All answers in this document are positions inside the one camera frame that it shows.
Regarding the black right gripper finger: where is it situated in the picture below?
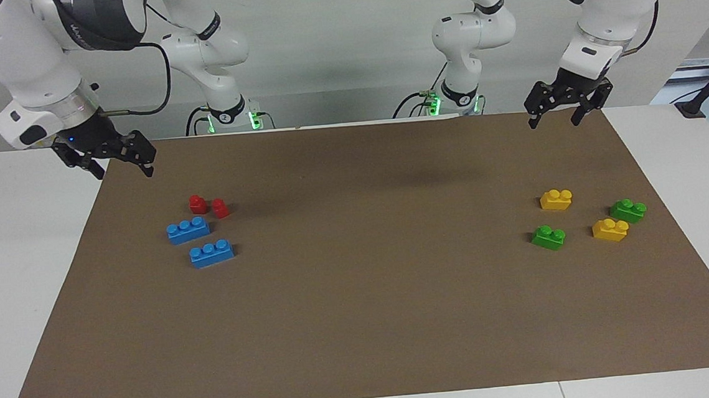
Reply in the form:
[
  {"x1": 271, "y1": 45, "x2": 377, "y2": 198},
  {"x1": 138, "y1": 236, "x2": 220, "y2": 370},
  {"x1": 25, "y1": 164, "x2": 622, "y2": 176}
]
[
  {"x1": 118, "y1": 129, "x2": 159, "y2": 180},
  {"x1": 51, "y1": 142, "x2": 106, "y2": 183}
]

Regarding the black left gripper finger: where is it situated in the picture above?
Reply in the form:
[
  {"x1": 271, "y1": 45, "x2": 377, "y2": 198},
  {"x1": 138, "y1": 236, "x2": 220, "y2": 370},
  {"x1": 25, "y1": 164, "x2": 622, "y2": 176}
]
[
  {"x1": 522, "y1": 82, "x2": 553, "y2": 131},
  {"x1": 568, "y1": 81, "x2": 616, "y2": 127}
]

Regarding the blue three-stud block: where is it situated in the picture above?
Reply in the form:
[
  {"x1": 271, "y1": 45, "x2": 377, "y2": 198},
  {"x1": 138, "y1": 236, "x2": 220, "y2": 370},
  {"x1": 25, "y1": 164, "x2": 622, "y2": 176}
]
[
  {"x1": 188, "y1": 239, "x2": 236, "y2": 270},
  {"x1": 165, "y1": 216, "x2": 213, "y2": 247}
]

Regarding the green two-stud block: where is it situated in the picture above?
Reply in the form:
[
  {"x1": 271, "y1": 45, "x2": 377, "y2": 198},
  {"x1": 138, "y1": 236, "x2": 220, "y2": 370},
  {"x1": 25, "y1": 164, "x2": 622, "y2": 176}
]
[
  {"x1": 609, "y1": 197, "x2": 649, "y2": 226},
  {"x1": 530, "y1": 224, "x2": 568, "y2": 253}
]

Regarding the yellow two-stud block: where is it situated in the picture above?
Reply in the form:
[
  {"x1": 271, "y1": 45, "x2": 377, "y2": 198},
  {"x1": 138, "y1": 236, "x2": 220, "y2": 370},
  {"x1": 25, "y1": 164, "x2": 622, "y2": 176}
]
[
  {"x1": 539, "y1": 187, "x2": 574, "y2": 213},
  {"x1": 591, "y1": 217, "x2": 631, "y2": 244}
]

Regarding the brown table mat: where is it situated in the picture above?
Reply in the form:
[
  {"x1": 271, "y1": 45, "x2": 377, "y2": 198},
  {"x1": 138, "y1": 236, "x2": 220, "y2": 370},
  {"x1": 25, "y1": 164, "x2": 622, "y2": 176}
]
[{"x1": 0, "y1": 98, "x2": 709, "y2": 398}]

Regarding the black base cable bundle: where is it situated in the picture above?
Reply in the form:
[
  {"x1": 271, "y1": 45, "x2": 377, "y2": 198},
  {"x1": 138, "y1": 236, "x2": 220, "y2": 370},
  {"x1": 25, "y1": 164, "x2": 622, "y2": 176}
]
[
  {"x1": 389, "y1": 59, "x2": 486, "y2": 121},
  {"x1": 184, "y1": 100, "x2": 275, "y2": 137}
]

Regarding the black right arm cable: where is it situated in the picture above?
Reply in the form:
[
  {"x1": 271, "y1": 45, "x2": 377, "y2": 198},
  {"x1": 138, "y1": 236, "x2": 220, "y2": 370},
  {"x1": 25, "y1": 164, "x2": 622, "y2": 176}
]
[{"x1": 94, "y1": 40, "x2": 174, "y2": 119}]

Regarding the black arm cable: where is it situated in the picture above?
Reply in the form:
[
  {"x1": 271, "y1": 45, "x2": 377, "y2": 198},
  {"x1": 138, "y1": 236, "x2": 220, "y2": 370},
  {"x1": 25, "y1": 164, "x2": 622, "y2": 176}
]
[
  {"x1": 94, "y1": 40, "x2": 174, "y2": 119},
  {"x1": 495, "y1": 0, "x2": 663, "y2": 65}
]

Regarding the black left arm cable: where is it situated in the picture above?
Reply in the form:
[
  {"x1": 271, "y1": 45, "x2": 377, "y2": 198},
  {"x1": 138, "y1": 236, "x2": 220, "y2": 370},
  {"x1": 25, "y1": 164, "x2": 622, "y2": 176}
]
[{"x1": 495, "y1": 0, "x2": 663, "y2": 65}]

